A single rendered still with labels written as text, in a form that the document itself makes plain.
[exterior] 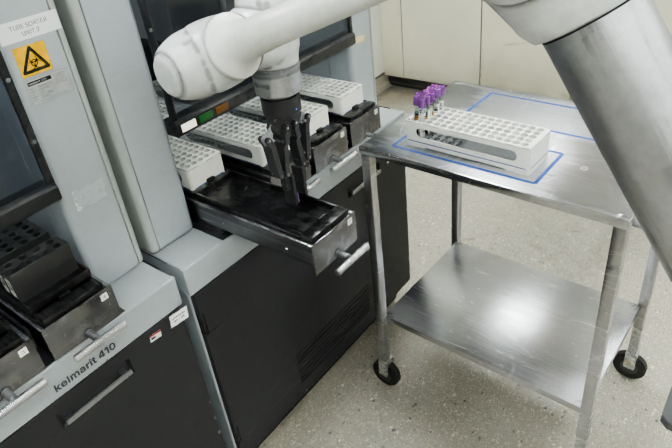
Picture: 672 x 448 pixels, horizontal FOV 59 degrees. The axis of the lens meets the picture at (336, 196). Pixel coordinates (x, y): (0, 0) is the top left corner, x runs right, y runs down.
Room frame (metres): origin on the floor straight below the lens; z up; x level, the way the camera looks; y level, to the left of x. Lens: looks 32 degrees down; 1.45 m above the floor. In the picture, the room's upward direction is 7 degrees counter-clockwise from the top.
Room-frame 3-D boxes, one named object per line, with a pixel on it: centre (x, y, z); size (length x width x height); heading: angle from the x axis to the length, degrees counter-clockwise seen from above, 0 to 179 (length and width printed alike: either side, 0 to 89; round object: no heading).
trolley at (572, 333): (1.19, -0.44, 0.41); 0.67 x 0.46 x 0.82; 47
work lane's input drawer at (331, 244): (1.14, 0.25, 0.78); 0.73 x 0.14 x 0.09; 49
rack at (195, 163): (1.25, 0.39, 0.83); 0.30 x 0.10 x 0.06; 49
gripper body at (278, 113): (1.05, 0.08, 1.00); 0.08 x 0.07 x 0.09; 139
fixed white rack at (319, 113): (1.44, 0.14, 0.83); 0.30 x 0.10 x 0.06; 49
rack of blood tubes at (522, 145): (1.14, -0.32, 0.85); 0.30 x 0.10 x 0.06; 47
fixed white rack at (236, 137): (1.32, 0.24, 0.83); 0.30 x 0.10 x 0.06; 49
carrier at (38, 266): (0.84, 0.53, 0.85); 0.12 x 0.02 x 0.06; 139
